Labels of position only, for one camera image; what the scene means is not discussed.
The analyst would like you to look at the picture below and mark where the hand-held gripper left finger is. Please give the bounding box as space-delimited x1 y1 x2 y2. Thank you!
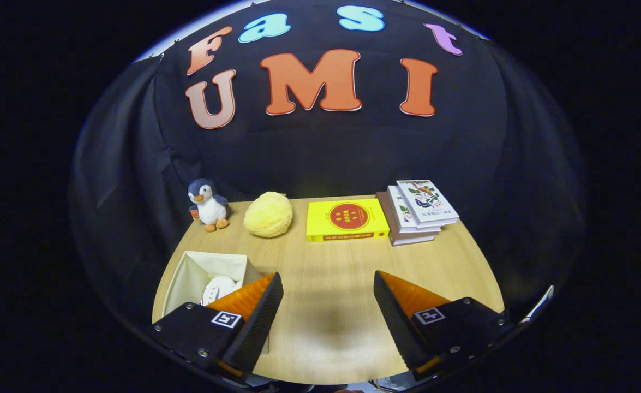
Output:
153 271 284 382

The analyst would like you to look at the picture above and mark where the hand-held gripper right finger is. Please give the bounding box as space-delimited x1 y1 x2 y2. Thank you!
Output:
373 270 517 382

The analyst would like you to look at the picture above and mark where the beige fabric storage box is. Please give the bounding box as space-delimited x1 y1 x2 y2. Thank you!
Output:
161 251 271 355

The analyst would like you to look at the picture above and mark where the brown book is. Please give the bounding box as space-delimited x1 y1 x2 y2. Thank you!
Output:
376 191 440 247

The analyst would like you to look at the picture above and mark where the yellow round plush toy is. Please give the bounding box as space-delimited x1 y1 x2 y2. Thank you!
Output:
243 191 294 239

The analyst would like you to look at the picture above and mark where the yellow book with red circle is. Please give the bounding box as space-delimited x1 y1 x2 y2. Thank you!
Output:
305 198 390 243

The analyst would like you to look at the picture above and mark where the white book with illustrated cover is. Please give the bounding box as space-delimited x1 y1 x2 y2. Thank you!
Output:
396 180 460 228

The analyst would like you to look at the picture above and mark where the penguin plush toy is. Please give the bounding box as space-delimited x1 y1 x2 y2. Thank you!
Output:
187 178 230 233

